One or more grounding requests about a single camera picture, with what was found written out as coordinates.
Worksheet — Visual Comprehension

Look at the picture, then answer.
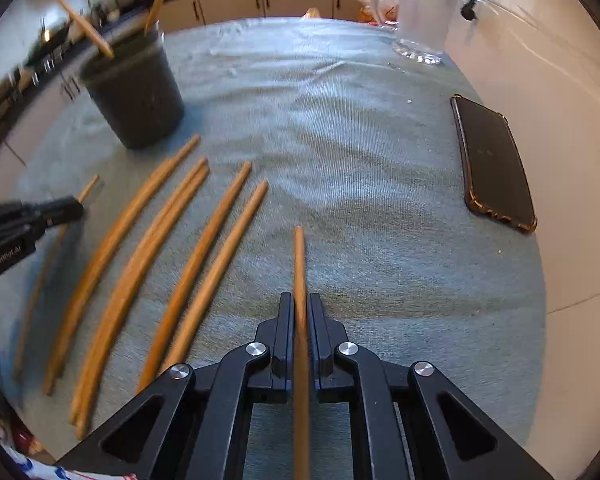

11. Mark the grey-green table cloth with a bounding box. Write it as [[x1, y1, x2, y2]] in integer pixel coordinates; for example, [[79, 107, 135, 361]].
[[0, 18, 546, 479]]

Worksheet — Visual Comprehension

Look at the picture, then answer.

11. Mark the dark grey utensil holder cup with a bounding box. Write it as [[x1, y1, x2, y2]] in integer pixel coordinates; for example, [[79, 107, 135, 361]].
[[79, 28, 185, 150]]

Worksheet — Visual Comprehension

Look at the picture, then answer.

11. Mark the black smartphone in case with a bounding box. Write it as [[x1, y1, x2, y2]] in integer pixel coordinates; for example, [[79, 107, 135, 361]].
[[450, 94, 538, 233]]

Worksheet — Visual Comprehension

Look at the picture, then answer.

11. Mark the orange plastic bag on floor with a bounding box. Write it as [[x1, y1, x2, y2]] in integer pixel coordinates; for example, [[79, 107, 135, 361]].
[[358, 0, 399, 25]]

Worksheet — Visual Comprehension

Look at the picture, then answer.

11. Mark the clear glass mug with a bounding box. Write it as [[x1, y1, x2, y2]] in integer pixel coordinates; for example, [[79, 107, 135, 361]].
[[370, 0, 457, 66]]

